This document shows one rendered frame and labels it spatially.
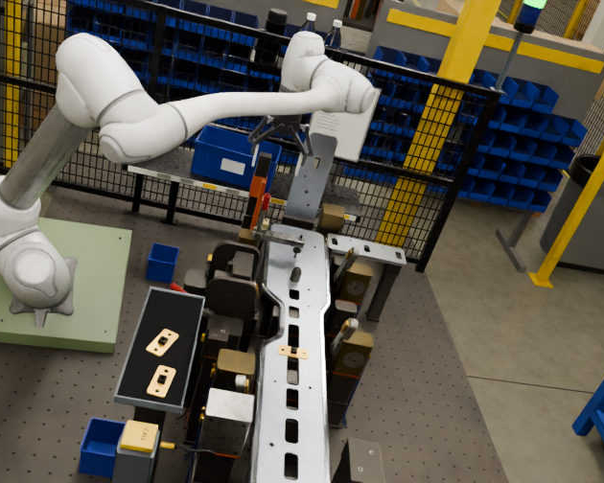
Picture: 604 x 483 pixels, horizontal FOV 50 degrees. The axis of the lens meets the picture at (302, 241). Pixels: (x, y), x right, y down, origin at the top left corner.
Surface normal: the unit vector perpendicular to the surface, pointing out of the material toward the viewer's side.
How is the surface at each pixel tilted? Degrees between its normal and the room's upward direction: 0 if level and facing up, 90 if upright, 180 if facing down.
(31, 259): 51
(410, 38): 90
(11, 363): 0
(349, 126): 90
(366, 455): 0
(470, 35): 90
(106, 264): 42
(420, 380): 0
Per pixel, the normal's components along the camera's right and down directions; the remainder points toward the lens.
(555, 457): 0.25, -0.82
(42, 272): 0.26, -0.18
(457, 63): 0.00, 0.54
